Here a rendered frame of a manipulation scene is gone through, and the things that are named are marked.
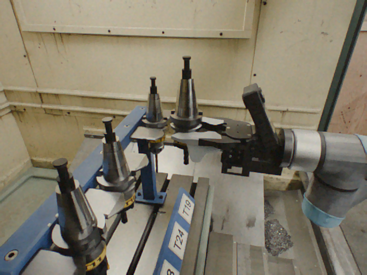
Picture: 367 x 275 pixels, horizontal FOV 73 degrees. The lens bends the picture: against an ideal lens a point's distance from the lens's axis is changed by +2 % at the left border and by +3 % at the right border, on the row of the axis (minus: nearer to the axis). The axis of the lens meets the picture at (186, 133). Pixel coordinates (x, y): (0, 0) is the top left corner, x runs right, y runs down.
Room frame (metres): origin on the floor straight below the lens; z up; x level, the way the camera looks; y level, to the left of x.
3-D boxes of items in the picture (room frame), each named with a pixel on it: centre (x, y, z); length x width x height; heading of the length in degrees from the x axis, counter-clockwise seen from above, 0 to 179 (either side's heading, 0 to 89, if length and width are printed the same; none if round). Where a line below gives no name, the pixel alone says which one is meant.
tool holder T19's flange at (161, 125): (0.55, 0.08, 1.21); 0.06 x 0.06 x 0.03
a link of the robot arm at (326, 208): (0.38, -0.29, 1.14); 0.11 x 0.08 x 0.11; 120
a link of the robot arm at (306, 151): (0.38, -0.21, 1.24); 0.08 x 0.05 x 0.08; 169
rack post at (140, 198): (0.61, 0.12, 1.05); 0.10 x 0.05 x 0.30; 79
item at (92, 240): (0.22, 0.14, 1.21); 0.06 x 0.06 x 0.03
